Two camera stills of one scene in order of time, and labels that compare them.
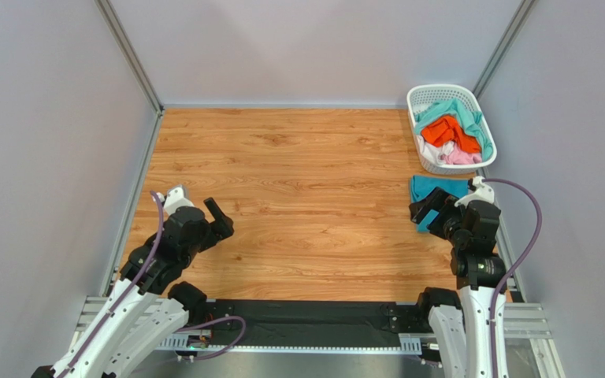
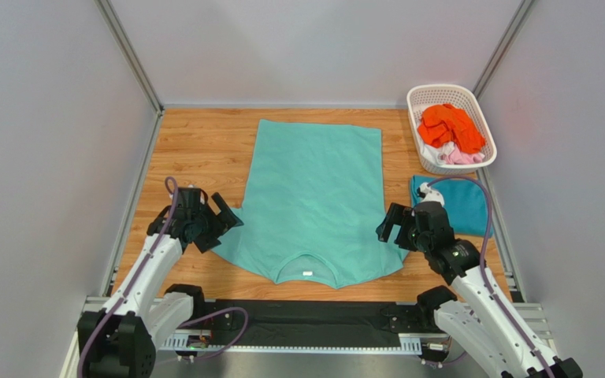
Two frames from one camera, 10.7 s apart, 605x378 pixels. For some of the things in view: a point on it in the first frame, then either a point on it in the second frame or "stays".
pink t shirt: (456, 156) stays
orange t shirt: (445, 131) stays
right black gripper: (436, 214) to (399, 226)
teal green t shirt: (471, 121) to (313, 207)
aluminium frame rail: (524, 322) stays
